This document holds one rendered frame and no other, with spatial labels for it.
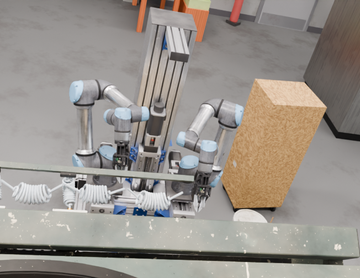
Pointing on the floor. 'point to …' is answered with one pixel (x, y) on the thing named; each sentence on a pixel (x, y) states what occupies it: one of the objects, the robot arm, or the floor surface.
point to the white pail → (248, 216)
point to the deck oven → (342, 69)
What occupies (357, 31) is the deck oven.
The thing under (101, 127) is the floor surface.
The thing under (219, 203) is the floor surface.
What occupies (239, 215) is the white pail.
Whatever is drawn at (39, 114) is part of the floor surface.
